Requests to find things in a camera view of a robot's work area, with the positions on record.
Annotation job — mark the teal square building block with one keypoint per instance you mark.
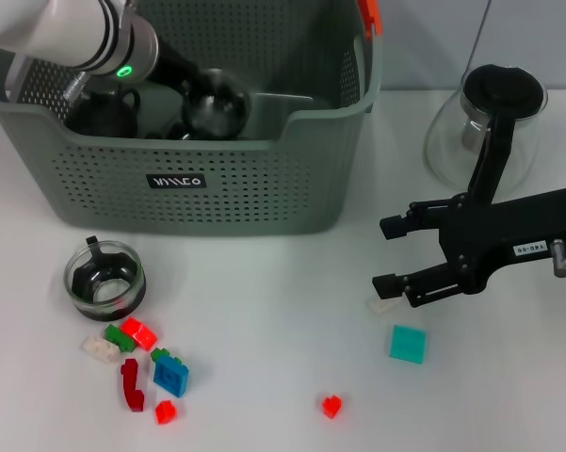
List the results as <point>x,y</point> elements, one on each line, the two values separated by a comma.
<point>407,344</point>

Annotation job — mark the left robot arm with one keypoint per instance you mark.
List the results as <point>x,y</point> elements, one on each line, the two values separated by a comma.
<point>66,28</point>

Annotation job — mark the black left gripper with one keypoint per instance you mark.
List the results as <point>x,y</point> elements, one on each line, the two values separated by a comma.
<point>174,68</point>

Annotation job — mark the grey-green perforated storage basket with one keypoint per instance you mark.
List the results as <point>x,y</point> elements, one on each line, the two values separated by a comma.
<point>245,188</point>

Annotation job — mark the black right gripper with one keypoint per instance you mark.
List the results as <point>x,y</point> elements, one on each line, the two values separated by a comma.
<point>513,230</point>

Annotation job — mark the blue square building block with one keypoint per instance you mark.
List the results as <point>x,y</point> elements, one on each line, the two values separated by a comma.
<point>172,376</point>

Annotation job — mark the white building block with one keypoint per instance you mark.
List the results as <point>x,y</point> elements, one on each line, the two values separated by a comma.
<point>96,347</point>
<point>381,307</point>

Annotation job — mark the bright red-orange building block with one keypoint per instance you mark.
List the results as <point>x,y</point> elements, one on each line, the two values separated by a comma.
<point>139,332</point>

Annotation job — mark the small red building block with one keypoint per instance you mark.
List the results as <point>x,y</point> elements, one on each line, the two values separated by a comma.
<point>166,413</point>
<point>332,407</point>

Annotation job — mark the dark red curved block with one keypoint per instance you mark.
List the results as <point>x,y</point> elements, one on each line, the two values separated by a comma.
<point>132,391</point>

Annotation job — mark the black clay teapot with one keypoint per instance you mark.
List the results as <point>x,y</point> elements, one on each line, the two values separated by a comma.
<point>103,117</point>

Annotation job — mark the small green building block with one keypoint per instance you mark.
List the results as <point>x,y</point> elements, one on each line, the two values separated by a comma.
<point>159,354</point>

